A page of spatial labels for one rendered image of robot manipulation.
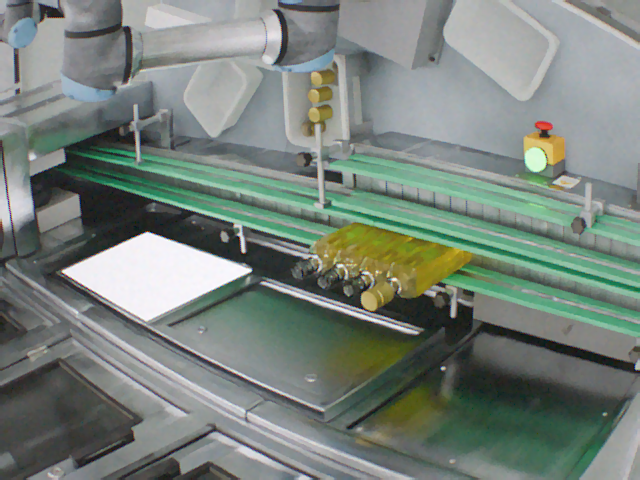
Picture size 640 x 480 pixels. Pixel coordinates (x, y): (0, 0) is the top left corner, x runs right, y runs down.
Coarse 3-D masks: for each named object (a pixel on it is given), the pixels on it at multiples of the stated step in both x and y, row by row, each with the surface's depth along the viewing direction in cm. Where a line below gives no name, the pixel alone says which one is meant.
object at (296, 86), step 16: (288, 80) 174; (304, 80) 177; (336, 80) 173; (288, 96) 175; (304, 96) 178; (336, 96) 175; (288, 112) 177; (304, 112) 180; (336, 112) 177; (288, 128) 178; (336, 128) 178; (304, 144) 176
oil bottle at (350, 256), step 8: (376, 232) 153; (384, 232) 153; (392, 232) 152; (360, 240) 150; (368, 240) 150; (376, 240) 149; (384, 240) 149; (392, 240) 150; (344, 248) 147; (352, 248) 147; (360, 248) 146; (368, 248) 146; (376, 248) 146; (336, 256) 145; (344, 256) 144; (352, 256) 144; (360, 256) 144; (336, 264) 145; (344, 264) 144; (352, 264) 143; (352, 272) 143; (344, 280) 145
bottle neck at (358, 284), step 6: (360, 276) 139; (366, 276) 139; (348, 282) 137; (354, 282) 137; (360, 282) 138; (366, 282) 139; (372, 282) 140; (348, 288) 139; (354, 288) 137; (360, 288) 138; (366, 288) 139; (348, 294) 138; (354, 294) 137
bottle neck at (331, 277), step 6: (330, 270) 142; (336, 270) 142; (342, 270) 143; (318, 276) 141; (324, 276) 140; (330, 276) 141; (336, 276) 142; (342, 276) 143; (318, 282) 142; (324, 282) 143; (330, 282) 141; (336, 282) 142; (324, 288) 141
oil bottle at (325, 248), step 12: (348, 228) 155; (360, 228) 154; (372, 228) 154; (324, 240) 150; (336, 240) 150; (348, 240) 150; (312, 252) 148; (324, 252) 147; (336, 252) 147; (324, 264) 147
